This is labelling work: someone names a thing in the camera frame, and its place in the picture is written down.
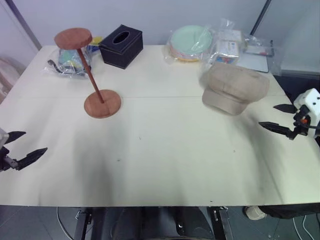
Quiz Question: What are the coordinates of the bagged stack of pastel plates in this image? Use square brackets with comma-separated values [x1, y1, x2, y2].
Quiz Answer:
[162, 24, 216, 64]

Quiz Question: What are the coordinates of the reddish-brown wooden hat stand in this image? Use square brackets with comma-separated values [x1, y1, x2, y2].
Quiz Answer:
[54, 28, 122, 119]

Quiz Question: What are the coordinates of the black metal table leg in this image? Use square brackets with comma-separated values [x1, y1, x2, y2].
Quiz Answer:
[73, 206, 95, 240]
[212, 206, 231, 240]

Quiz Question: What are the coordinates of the beige newsboy cap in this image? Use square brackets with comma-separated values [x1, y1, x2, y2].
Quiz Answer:
[198, 62, 271, 116]

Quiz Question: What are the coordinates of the clear bag of card boxes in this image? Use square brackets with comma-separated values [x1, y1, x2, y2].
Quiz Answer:
[203, 18, 249, 66]

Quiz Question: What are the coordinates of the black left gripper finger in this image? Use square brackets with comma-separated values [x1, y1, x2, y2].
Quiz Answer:
[14, 147, 49, 172]
[4, 130, 27, 145]

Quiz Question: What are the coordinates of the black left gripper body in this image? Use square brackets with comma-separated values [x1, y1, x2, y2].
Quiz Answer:
[0, 146, 19, 173]

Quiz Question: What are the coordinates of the white shoe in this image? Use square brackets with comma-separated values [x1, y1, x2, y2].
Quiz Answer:
[243, 205, 266, 221]

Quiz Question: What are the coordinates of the white cable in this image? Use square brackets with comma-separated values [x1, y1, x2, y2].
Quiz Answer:
[301, 214, 312, 240]
[56, 206, 74, 240]

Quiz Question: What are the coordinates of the clear bag of colourful items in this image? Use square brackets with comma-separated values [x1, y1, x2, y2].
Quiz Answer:
[42, 45, 101, 76]

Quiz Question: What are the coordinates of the yellow and blue toy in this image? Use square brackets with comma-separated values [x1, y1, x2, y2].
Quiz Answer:
[87, 35, 105, 55]

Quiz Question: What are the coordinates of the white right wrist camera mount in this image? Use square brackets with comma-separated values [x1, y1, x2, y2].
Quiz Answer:
[293, 87, 320, 139]

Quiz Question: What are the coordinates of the black leather tissue box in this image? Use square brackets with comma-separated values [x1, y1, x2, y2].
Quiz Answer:
[98, 24, 144, 69]

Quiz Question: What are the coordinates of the dark metal pole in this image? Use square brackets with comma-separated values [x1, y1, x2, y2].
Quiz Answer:
[249, 0, 273, 36]

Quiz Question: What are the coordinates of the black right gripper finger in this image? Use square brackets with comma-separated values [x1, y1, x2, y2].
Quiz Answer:
[258, 121, 299, 141]
[272, 103, 299, 114]

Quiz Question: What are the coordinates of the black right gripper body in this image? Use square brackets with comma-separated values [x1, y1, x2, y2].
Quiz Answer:
[292, 105, 314, 137]

